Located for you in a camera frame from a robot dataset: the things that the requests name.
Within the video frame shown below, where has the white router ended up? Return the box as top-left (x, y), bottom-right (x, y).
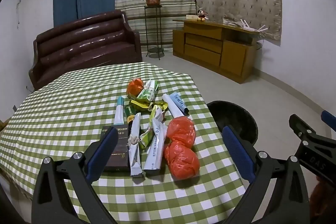
top-left (236, 19), bottom-right (268, 33)

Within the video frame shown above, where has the green white wrapper bundle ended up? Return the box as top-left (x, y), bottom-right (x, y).
top-left (136, 79), bottom-right (159, 103)

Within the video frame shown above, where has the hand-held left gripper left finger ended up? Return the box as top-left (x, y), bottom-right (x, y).
top-left (31, 126), bottom-right (118, 224)

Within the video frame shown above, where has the white tube teal cap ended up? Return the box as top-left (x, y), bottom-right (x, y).
top-left (113, 97), bottom-right (126, 126)

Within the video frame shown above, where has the clear plastic bag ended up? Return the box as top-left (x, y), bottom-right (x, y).
top-left (222, 17), bottom-right (243, 26)

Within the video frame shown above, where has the dark brown box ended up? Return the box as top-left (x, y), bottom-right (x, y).
top-left (101, 124), bottom-right (132, 172)

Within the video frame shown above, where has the mouse plush toy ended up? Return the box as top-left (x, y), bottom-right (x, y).
top-left (197, 9), bottom-right (209, 22)

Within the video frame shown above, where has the pale green wrapper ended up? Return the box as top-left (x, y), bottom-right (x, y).
top-left (148, 105), bottom-right (164, 132)

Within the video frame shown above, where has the white paper roll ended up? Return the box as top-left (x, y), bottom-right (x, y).
top-left (161, 93), bottom-right (184, 119)

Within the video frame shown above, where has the green checkered tablecloth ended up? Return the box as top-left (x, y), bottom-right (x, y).
top-left (0, 61), bottom-right (238, 224)

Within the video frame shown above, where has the dark green packet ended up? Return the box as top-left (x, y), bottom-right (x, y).
top-left (124, 105), bottom-right (137, 130)

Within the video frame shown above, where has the long white wrapper blue print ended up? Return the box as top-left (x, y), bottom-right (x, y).
top-left (144, 119), bottom-right (168, 177)

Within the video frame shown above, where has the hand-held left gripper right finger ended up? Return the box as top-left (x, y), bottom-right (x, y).
top-left (222, 124), bottom-right (310, 224)

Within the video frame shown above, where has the small green wrapper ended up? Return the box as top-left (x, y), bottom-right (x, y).
top-left (139, 132), bottom-right (154, 152)

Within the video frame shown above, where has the brown leather sofa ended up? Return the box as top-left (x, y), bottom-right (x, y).
top-left (28, 9), bottom-right (143, 90)

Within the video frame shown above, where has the small orange plastic bag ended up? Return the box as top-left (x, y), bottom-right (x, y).
top-left (127, 78), bottom-right (144, 96)

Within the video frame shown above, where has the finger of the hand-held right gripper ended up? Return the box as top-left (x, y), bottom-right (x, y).
top-left (322, 110), bottom-right (336, 132)
top-left (289, 114), bottom-right (336, 182)

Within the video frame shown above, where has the yellow wrapper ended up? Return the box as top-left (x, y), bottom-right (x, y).
top-left (130, 98), bottom-right (168, 112)

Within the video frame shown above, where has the person's right forearm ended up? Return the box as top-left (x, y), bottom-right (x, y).
top-left (310, 174), bottom-right (336, 214)

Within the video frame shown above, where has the wooden cabinet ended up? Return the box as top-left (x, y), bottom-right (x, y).
top-left (172, 18), bottom-right (260, 84)

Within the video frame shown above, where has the black metal plant stand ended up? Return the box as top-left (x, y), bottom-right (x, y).
top-left (144, 5), bottom-right (165, 60)

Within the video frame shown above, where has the white wrapper with string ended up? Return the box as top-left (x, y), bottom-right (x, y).
top-left (128, 112), bottom-right (143, 178)

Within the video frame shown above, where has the light blue tube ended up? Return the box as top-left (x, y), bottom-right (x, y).
top-left (168, 92), bottom-right (189, 115)

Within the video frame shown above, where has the large orange plastic bag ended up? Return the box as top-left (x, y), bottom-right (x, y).
top-left (163, 141), bottom-right (200, 179)
top-left (166, 116), bottom-right (197, 147)

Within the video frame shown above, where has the black trash bin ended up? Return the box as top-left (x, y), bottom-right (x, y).
top-left (206, 100), bottom-right (259, 151)

